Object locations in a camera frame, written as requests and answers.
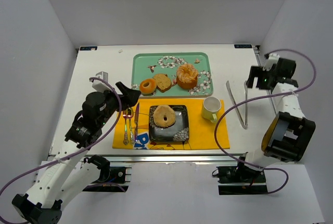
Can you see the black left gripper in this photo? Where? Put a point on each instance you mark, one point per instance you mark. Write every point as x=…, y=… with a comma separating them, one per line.
x=119, y=99

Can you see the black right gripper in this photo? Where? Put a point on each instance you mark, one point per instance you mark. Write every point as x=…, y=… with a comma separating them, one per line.
x=259, y=77

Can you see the pale glazed bagel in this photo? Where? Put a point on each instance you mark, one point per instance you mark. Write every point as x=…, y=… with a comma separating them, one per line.
x=164, y=116

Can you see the silver metal tongs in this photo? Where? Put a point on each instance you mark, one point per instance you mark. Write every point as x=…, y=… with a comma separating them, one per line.
x=243, y=120

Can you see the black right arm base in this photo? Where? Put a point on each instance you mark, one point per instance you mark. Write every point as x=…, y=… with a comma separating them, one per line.
x=230, y=182

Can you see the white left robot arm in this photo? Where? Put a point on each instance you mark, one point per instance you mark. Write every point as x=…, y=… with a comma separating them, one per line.
x=46, y=199

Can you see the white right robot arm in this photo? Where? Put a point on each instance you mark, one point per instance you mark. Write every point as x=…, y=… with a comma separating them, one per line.
x=290, y=132

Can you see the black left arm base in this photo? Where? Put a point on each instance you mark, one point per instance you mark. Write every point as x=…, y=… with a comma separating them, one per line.
x=112, y=178

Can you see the brown bread slice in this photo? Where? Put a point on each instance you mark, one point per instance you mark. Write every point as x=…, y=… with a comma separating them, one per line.
x=163, y=82

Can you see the iridescent spoon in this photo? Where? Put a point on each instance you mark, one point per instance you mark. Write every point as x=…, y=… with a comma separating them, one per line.
x=130, y=115

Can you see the orange donut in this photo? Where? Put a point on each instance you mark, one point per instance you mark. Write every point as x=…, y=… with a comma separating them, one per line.
x=148, y=86

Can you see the iridescent knife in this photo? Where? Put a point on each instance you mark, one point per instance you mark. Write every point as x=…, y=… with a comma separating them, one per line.
x=136, y=122

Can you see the green floral tray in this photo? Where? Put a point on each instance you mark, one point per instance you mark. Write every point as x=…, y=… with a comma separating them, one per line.
x=145, y=66

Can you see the yellow placemat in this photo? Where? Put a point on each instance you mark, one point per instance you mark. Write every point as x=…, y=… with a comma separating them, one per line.
x=201, y=131

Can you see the iridescent fork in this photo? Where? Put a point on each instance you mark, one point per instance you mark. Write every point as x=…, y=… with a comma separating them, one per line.
x=125, y=115

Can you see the blue right corner sticker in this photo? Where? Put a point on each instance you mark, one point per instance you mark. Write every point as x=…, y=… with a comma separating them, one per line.
x=241, y=46

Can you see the blue corner sticker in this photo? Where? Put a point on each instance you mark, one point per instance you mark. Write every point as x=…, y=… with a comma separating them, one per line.
x=88, y=48
x=241, y=46

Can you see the sugar-topped bundt cake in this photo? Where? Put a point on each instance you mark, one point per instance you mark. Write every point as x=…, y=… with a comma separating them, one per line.
x=187, y=76

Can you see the black floral square plate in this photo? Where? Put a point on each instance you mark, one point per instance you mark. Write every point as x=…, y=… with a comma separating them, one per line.
x=178, y=132

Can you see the blue left corner sticker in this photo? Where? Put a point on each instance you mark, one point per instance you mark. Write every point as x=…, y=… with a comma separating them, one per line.
x=88, y=48

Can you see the pale yellow mug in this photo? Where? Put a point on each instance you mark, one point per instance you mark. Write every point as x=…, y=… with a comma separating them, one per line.
x=210, y=108

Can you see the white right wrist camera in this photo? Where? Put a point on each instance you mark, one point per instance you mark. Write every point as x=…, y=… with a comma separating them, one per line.
x=271, y=60

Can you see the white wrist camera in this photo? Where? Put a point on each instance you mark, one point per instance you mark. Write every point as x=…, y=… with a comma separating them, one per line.
x=99, y=84
x=271, y=60

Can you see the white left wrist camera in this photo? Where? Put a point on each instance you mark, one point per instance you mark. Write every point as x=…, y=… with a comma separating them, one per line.
x=99, y=84

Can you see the aluminium table frame rail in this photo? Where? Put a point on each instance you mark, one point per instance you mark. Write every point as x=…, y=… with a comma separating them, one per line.
x=150, y=156

